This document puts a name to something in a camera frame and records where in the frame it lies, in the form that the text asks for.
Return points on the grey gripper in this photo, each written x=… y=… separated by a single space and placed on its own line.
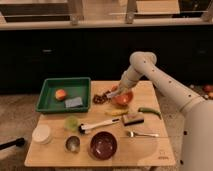
x=113 y=93

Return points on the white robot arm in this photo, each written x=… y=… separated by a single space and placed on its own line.
x=197 y=143

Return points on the orange bowl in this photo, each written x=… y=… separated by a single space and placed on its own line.
x=123 y=99

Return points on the grey folded towel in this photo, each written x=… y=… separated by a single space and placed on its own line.
x=73 y=102

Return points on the dark red bowl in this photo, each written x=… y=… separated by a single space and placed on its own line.
x=103 y=145

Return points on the dark grape bunch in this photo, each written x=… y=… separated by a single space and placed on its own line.
x=100 y=99

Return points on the black wooden scrub brush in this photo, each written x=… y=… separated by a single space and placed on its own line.
x=131 y=119

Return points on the green chili pepper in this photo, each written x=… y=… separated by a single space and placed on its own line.
x=150 y=110

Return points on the wooden table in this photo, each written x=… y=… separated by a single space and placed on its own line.
x=139 y=145

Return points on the silver fork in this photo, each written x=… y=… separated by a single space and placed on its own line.
x=133 y=134

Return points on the green plastic cup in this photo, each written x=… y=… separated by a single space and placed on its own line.
x=71 y=123

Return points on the red apple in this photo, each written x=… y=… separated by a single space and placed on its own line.
x=60 y=94

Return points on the green plastic tray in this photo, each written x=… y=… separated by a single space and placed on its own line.
x=74 y=87

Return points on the small metal cup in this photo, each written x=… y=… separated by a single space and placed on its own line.
x=72 y=144

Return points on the black handle at left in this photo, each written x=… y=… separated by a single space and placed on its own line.
x=18 y=142

